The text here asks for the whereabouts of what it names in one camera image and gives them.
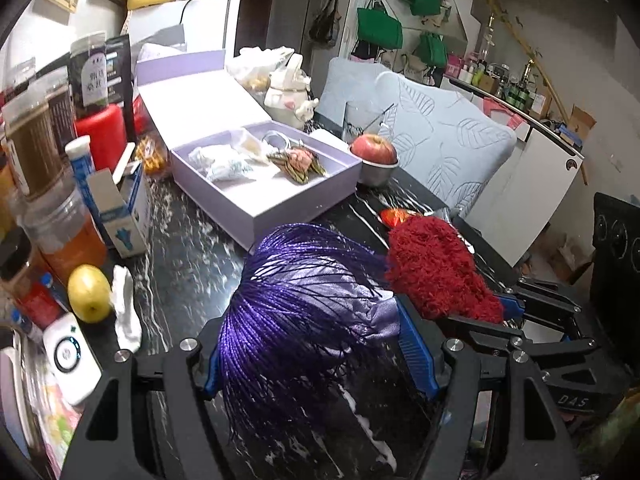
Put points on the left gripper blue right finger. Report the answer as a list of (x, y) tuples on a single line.
[(417, 355)]

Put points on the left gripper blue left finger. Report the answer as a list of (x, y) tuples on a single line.
[(213, 382)]

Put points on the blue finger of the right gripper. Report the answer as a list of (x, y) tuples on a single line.
[(513, 309)]

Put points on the red fluffy scrunchie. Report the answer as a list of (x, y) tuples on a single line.
[(428, 263)]

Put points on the purple tassel pouch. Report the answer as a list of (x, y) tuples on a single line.
[(312, 309)]

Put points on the red gold snack packet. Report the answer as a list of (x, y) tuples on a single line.
[(392, 217)]

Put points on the brown nut snack bag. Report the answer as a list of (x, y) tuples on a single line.
[(297, 163)]

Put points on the white printed snack bag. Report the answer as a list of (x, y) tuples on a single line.
[(219, 162)]

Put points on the clear zip bag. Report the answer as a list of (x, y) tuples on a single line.
[(253, 149)]

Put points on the white cabinet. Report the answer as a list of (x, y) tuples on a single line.
[(521, 197)]

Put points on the yellow lemon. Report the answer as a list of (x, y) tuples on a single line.
[(89, 293)]

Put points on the front leaf pattern cushion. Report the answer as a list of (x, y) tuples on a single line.
[(442, 139)]

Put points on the leaf pattern cushion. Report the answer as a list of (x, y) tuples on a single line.
[(347, 81), (442, 139)]

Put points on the small metal bowl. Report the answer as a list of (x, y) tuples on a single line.
[(375, 175)]

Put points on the blue white medicine box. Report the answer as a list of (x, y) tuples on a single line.
[(124, 208)]

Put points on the cardboard box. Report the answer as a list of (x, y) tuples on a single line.
[(581, 123)]

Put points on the red apple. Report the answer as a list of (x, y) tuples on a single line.
[(374, 148)]

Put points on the lilac open gift box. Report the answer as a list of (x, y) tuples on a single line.
[(219, 140)]

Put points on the glass mug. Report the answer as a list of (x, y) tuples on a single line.
[(361, 117)]

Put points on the rear leaf pattern cushion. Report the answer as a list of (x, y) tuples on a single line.
[(347, 81)]

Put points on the cream rabbit water bottle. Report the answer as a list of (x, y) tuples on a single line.
[(287, 99)]

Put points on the red plastic container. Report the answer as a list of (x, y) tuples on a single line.
[(107, 132)]

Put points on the green tote bag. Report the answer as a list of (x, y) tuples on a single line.
[(377, 28)]

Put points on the plastic bag of snacks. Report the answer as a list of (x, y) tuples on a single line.
[(252, 67)]

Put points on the dark lidded spice jar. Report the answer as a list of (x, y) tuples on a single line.
[(87, 74)]

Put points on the white fridge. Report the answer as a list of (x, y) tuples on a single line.
[(188, 25)]

